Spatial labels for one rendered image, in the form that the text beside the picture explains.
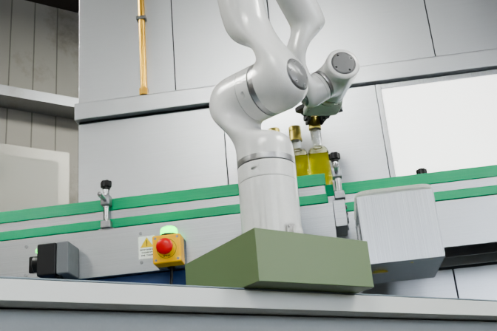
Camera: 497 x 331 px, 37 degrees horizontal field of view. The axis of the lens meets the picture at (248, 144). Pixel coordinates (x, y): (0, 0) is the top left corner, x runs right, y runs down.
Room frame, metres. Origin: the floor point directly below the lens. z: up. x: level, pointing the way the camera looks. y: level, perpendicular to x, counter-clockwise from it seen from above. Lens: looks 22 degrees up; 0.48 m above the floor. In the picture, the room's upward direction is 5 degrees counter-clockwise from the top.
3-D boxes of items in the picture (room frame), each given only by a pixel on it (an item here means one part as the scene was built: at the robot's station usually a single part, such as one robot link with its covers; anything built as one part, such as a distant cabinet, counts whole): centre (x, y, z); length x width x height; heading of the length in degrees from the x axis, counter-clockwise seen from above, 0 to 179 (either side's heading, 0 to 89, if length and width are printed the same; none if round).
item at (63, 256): (1.81, 0.50, 0.96); 0.08 x 0.08 x 0.08; 85
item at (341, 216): (1.83, -0.22, 1.02); 0.09 x 0.04 x 0.07; 175
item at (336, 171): (1.81, -0.22, 1.12); 0.17 x 0.03 x 0.12; 175
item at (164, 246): (1.74, 0.22, 0.96); 0.04 x 0.03 x 0.04; 85
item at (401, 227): (1.73, -0.33, 0.92); 0.27 x 0.17 x 0.15; 175
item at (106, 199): (1.82, 0.38, 1.11); 0.07 x 0.04 x 0.13; 175
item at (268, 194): (1.44, -0.03, 0.93); 0.19 x 0.19 x 0.18
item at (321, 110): (1.82, -0.21, 1.35); 0.11 x 0.10 x 0.07; 10
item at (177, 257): (1.79, 0.22, 0.96); 0.07 x 0.07 x 0.07; 85
